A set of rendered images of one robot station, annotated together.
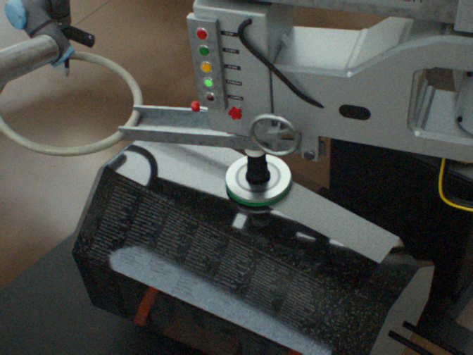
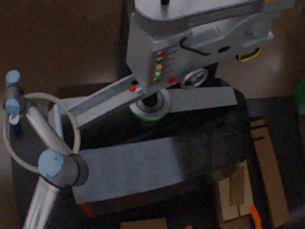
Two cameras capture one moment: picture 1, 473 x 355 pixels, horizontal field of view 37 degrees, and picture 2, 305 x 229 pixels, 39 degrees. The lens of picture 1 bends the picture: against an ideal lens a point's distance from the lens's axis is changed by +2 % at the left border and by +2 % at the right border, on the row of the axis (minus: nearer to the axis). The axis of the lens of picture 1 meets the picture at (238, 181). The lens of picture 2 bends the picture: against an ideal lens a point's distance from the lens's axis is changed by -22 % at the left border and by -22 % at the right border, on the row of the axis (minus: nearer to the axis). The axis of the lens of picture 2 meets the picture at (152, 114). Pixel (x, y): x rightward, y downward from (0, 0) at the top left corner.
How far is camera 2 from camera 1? 167 cm
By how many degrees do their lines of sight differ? 38
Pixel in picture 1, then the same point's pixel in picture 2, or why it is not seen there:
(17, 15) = (16, 107)
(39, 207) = not seen: outside the picture
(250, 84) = (178, 61)
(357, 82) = (226, 38)
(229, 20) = (174, 40)
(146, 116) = (75, 110)
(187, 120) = (101, 96)
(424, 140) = (246, 47)
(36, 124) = not seen: outside the picture
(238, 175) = (140, 106)
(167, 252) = (133, 173)
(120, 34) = not seen: outside the picture
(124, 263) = (111, 192)
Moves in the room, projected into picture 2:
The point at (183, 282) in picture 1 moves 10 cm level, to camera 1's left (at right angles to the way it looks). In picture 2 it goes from (152, 180) to (140, 192)
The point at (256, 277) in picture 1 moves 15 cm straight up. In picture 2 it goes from (193, 151) to (198, 138)
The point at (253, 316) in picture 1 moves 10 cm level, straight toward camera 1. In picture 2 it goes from (200, 168) to (214, 177)
